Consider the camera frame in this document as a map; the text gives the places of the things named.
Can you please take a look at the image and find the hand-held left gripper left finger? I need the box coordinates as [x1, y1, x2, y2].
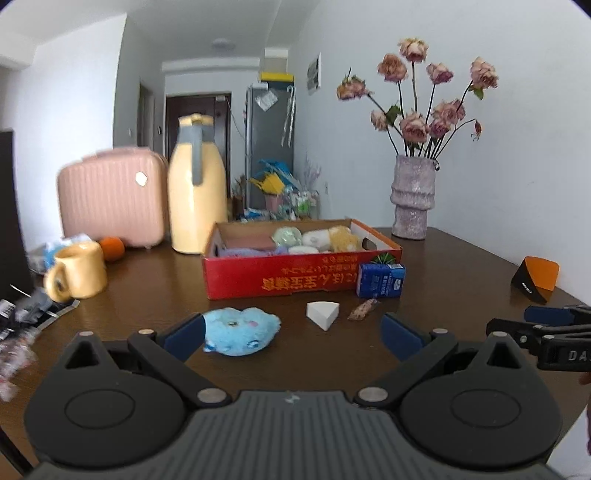
[65, 314, 232, 409]

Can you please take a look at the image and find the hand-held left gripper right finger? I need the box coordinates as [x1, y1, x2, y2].
[353, 313, 532, 409]

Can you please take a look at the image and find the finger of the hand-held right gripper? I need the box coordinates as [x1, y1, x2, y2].
[524, 304, 591, 326]
[486, 318, 591, 356]

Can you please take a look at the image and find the blue plush toy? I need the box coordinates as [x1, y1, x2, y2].
[202, 307, 282, 357]

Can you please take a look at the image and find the red cardboard box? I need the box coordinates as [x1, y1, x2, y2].
[202, 218, 403, 301]

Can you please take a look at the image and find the yellow plush toy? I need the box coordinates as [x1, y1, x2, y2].
[328, 225, 365, 252]

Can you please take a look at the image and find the white plush toy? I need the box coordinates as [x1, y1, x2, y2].
[300, 229, 331, 252]

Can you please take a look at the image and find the pale green plush toy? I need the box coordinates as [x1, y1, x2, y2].
[270, 226, 303, 250]

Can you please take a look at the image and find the orange black stand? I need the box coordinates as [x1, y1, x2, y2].
[510, 256, 560, 304]

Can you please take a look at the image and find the small wrapped candy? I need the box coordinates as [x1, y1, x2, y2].
[347, 298, 380, 321]

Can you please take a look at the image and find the blue milk carton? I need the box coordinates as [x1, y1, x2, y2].
[355, 262, 407, 300]

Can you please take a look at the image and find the white wedge sponge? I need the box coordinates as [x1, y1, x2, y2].
[307, 301, 340, 332]

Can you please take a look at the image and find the purple cloth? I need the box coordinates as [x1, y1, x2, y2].
[217, 247, 287, 258]

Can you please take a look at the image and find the orange fruit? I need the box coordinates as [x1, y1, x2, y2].
[99, 237, 125, 263]

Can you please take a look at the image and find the yellow mug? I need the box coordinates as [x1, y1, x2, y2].
[44, 241, 108, 303]

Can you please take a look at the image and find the yellow thermos jug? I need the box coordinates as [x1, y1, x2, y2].
[167, 114, 228, 254]

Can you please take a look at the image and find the grey vase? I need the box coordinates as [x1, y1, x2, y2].
[390, 154, 438, 241]

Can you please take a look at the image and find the pile of black white packets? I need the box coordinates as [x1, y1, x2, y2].
[0, 295, 81, 402]

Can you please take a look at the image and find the blue tissue pack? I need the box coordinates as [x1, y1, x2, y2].
[28, 233, 98, 273]

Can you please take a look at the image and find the pink suitcase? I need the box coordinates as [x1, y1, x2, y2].
[57, 148, 169, 250]

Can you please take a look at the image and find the pile of colourful toys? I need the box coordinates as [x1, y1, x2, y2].
[231, 159, 321, 222]

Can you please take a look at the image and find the dried pink rose bouquet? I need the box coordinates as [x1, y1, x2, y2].
[336, 38, 500, 160]

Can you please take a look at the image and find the grey refrigerator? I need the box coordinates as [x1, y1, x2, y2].
[245, 83, 296, 210]

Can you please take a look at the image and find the black monitor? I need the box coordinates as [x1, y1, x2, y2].
[0, 130, 35, 303]

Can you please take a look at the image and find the dark brown door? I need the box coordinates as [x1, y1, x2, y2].
[165, 92, 232, 158]

